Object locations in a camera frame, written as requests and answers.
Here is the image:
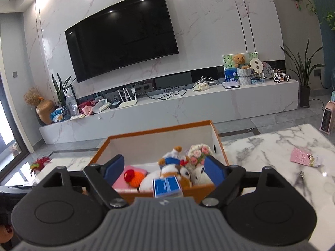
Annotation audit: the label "pink rectangular box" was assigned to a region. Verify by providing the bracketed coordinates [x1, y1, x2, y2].
[112, 165, 148, 189]

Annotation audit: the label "brown white plush guinea pig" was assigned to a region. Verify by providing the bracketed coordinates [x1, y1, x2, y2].
[139, 146, 192, 193]

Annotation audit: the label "blue white card box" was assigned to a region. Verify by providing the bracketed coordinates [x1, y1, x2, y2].
[153, 176, 183, 198]

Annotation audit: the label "cream pink crochet bunny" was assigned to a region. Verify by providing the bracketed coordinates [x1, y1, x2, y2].
[191, 165, 214, 186]

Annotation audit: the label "orange red knit toy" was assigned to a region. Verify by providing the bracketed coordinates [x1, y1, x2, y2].
[123, 169, 146, 189]

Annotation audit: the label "crochet flower bouquet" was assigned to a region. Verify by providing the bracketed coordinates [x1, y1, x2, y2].
[187, 143, 213, 166]

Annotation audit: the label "orange cardboard storage box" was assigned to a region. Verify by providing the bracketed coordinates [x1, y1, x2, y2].
[88, 119, 230, 205]

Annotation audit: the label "white marble TV console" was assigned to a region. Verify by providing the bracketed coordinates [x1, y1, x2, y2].
[39, 79, 299, 145]

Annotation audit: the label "red feather toy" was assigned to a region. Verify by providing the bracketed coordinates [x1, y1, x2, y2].
[30, 156, 50, 176]

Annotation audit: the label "white wifi router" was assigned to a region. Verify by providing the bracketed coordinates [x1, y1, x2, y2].
[117, 86, 138, 109]

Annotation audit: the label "white notebook on console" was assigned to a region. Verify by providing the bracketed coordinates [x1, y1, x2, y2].
[222, 81, 240, 90]

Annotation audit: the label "green snake plant left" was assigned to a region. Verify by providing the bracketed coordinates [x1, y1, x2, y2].
[52, 73, 76, 107]

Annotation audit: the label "green blue painted picture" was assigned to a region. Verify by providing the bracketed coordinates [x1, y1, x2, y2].
[223, 52, 258, 82]

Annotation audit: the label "bronze vase with dried flowers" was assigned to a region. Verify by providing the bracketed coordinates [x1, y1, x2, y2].
[23, 87, 56, 126]

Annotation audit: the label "teddy bear in knit basket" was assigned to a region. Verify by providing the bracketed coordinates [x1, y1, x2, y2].
[233, 54, 251, 86]

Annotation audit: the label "black white cow figurines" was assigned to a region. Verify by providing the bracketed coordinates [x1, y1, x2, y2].
[273, 70, 291, 83]

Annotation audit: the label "pink space heater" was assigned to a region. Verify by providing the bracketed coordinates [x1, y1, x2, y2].
[319, 101, 334, 135]

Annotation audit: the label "round paper hand fan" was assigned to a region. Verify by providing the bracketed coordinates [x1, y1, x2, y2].
[250, 57, 264, 79]

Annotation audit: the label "potted green plant right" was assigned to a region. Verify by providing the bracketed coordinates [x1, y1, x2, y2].
[280, 40, 325, 108]

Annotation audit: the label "pink card with keychain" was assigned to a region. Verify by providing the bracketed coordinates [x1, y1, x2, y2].
[290, 147, 322, 167]

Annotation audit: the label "white power strip with cables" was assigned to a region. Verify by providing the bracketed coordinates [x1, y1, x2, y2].
[192, 77, 218, 92]

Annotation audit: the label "large black wall television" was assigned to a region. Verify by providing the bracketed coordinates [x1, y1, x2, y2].
[65, 0, 179, 82]

